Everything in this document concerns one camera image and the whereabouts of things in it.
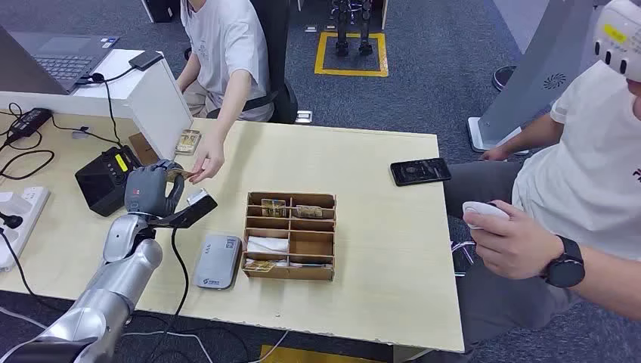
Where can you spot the person's left forearm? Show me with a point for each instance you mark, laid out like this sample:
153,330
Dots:
611,285
233,105

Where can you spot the grey floor stand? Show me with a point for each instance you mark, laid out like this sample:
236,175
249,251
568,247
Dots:
531,75

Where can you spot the black control box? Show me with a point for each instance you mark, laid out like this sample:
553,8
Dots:
102,183

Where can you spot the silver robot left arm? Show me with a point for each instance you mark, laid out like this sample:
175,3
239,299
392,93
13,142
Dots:
115,285

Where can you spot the black smartphone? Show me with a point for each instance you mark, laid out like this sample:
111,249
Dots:
420,172

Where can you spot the yellow tree-print hotel card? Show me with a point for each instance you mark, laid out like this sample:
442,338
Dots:
273,208
259,266
180,175
309,211

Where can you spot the white desk partition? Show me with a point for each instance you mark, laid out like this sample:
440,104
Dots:
150,105

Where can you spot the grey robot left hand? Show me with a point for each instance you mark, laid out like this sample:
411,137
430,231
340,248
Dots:
145,193

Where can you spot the pale flat card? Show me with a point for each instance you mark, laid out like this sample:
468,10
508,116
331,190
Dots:
308,264

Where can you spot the black smartwatch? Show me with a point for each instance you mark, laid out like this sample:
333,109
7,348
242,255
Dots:
566,270

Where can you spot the dark grey laptop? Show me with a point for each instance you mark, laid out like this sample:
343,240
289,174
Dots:
60,55

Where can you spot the person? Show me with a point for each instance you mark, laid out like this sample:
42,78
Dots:
225,40
591,175

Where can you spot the person's left hand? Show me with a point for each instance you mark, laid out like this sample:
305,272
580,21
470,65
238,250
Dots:
210,160
516,245

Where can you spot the person's right hand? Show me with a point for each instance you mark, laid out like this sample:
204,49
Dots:
496,154

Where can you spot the grey desk grommet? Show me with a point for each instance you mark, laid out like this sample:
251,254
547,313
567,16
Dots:
80,133

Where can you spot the black power plug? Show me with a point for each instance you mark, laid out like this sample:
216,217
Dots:
12,220

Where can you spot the black power adapter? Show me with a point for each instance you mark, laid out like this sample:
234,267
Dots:
29,121

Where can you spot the brown cardboard piece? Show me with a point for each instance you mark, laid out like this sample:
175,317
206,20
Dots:
142,148

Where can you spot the yellow floor tape square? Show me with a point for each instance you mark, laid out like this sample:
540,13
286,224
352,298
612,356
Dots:
350,73

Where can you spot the white handheld controller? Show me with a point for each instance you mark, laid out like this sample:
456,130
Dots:
480,209

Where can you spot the white folded paper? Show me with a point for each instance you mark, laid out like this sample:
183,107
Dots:
268,244

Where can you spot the black bracket wrist camera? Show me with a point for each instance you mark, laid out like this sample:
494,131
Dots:
193,213

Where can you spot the yellow floor mat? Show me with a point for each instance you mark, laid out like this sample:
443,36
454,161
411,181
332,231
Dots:
300,356

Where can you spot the grey card reader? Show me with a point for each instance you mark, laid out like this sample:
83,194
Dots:
216,263

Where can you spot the wooden compartment organizer box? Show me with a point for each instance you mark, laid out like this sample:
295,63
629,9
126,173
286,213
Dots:
310,245

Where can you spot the black humanoid robot legs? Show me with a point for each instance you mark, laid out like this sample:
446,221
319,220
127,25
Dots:
342,47

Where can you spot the white VR headset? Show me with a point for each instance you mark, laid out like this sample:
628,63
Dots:
621,35

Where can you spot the black office chair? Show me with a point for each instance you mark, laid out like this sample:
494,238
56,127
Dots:
286,105

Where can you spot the white power strip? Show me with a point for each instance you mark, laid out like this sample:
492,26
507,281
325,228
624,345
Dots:
30,200

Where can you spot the person's right forearm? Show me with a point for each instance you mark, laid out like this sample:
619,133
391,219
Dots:
531,135
188,75

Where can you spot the black case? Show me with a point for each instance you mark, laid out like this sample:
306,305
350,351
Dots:
162,10

